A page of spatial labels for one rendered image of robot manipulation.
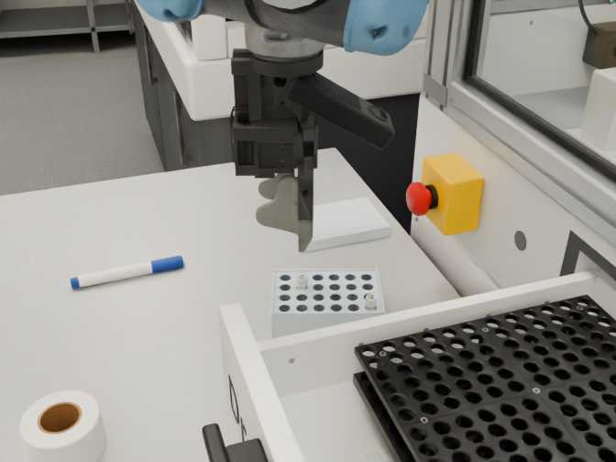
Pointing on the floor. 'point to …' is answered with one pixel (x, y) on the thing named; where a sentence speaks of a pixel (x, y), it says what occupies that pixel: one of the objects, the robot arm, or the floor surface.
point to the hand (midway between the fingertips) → (307, 231)
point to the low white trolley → (162, 297)
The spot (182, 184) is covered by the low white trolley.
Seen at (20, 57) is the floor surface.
